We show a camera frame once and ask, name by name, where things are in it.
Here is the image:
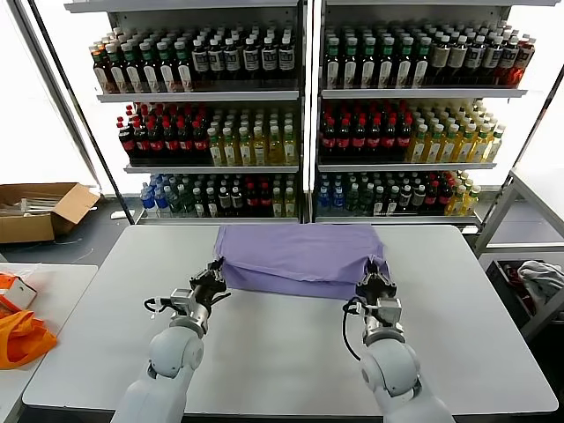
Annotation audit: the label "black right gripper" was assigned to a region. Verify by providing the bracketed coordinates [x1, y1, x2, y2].
[357, 260, 397, 308]

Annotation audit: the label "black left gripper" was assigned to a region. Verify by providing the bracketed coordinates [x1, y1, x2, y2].
[189, 260, 228, 309]

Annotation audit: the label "purple printed t-shirt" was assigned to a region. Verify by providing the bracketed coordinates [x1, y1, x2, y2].
[214, 223, 391, 301]

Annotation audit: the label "cola bottle red cap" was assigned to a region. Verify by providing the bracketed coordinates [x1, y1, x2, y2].
[257, 183, 272, 217]
[367, 116, 383, 156]
[162, 121, 180, 161]
[382, 116, 398, 156]
[177, 121, 194, 160]
[438, 181, 454, 212]
[397, 116, 413, 156]
[320, 116, 337, 156]
[336, 116, 353, 156]
[351, 116, 367, 156]
[425, 182, 441, 212]
[192, 121, 209, 160]
[244, 183, 259, 217]
[147, 121, 165, 162]
[133, 121, 150, 162]
[117, 121, 136, 162]

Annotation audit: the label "black storage bin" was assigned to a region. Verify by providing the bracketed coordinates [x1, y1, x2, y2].
[484, 258, 550, 330]

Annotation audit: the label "grey white crumpled cloth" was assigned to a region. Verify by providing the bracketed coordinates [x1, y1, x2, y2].
[516, 260, 564, 312]

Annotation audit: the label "grey metal shelf unit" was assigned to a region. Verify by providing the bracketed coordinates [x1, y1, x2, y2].
[63, 0, 309, 226]
[310, 0, 545, 226]

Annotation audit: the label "open cardboard box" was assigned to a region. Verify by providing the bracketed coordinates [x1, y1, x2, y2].
[0, 182, 101, 245]

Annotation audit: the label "small orange white box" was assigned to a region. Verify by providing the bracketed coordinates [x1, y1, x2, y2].
[0, 271, 40, 310]

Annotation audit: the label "white packing strips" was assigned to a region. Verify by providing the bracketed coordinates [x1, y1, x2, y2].
[0, 196, 63, 218]

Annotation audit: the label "orange cloth bag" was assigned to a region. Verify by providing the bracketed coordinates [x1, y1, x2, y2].
[0, 308, 58, 370]

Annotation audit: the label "dark bottle green label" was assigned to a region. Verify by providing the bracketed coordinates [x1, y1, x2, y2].
[122, 43, 141, 94]
[377, 38, 396, 91]
[342, 38, 360, 91]
[174, 41, 194, 93]
[324, 38, 341, 91]
[139, 42, 158, 94]
[396, 37, 413, 91]
[157, 42, 175, 94]
[412, 37, 432, 91]
[107, 45, 126, 95]
[360, 38, 377, 91]

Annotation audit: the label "black slanted pole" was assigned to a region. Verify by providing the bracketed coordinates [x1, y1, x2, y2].
[26, 0, 137, 224]

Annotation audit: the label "dark bottle white blue label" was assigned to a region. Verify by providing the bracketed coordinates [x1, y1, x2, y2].
[241, 38, 260, 83]
[191, 40, 209, 83]
[223, 39, 241, 83]
[500, 36, 520, 87]
[466, 35, 486, 85]
[260, 38, 278, 83]
[484, 35, 504, 85]
[207, 39, 225, 83]
[278, 37, 295, 83]

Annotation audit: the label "dark bottle beige label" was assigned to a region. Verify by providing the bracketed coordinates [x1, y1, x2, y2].
[430, 36, 449, 85]
[448, 35, 468, 85]

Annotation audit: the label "reddish tea bottle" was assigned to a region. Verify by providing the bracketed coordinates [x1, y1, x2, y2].
[92, 47, 109, 94]

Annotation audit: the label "red drink bottle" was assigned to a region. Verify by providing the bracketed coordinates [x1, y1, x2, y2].
[513, 39, 536, 88]

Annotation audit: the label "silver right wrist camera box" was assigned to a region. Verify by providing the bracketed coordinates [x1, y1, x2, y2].
[374, 297, 404, 328]

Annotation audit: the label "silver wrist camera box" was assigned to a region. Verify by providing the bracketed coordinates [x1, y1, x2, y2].
[374, 297, 404, 328]
[169, 288, 196, 315]

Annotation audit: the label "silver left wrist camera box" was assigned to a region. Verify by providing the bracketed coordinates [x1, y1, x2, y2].
[169, 288, 196, 315]

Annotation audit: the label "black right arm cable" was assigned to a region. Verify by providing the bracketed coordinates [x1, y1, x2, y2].
[341, 295, 375, 363]

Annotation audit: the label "grey metal frame table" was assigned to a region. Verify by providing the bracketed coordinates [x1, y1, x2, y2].
[473, 168, 564, 343]

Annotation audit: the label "grey slanted frame post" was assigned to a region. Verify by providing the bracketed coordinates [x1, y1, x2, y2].
[8, 0, 105, 197]

